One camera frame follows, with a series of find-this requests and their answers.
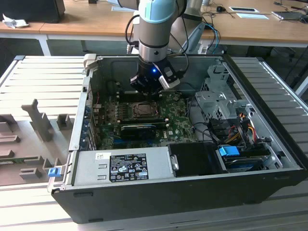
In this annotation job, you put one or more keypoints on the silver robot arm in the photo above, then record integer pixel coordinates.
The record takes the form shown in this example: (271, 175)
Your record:
(154, 36)

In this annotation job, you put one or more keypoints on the small wooden desk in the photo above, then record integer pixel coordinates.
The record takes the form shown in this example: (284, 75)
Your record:
(21, 30)

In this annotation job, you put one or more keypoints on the black plastic shroud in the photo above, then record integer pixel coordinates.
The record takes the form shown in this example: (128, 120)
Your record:
(195, 158)

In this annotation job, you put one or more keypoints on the blue disk carrier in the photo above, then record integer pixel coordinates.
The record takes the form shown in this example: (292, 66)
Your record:
(227, 151)

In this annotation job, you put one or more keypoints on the long wooden desk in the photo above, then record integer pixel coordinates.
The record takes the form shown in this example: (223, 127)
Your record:
(96, 21)

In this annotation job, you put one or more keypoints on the black power supply label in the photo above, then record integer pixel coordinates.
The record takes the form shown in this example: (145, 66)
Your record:
(128, 166)

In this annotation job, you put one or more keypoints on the black computer mouse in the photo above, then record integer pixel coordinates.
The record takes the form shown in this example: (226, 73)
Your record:
(221, 8)

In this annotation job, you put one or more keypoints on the crumpled white paper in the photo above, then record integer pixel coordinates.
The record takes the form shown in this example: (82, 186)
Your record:
(14, 22)

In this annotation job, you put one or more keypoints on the grey parts rack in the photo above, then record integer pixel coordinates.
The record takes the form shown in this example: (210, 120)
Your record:
(36, 144)

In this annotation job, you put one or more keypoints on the black box on desk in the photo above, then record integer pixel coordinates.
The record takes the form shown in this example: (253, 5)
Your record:
(31, 9)

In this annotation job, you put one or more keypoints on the black graphics card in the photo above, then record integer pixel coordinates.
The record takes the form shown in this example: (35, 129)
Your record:
(138, 132)

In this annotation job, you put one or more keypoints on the dark tablet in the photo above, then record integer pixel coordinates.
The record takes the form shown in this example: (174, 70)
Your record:
(288, 15)

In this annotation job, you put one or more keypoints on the small white barcode sticker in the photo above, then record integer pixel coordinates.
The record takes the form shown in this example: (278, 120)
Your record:
(103, 156)

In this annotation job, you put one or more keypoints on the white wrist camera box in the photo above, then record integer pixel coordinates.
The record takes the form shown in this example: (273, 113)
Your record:
(168, 79)

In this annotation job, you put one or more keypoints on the blue case latch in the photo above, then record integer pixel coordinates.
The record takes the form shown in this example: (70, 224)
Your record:
(54, 172)

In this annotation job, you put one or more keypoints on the silver square CPU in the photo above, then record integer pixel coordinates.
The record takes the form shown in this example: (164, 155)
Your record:
(145, 109)

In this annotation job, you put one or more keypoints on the silver power supply box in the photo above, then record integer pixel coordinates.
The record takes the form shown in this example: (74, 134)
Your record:
(86, 168)

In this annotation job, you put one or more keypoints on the black open PC case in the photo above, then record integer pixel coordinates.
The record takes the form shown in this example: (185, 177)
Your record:
(168, 204)

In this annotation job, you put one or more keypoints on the green motherboard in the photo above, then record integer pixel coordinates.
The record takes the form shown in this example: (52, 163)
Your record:
(178, 125)

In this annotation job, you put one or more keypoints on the silver metal disk cage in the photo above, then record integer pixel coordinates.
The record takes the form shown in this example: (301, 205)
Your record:
(211, 98)

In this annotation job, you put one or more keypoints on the black RAM slot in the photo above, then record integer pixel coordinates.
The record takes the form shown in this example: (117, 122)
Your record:
(125, 98)
(149, 118)
(144, 122)
(124, 93)

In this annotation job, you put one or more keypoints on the blue expansion slot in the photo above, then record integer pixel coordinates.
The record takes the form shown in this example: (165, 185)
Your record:
(120, 143)

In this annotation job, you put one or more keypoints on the CPU socket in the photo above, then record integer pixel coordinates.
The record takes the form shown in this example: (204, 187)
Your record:
(145, 109)

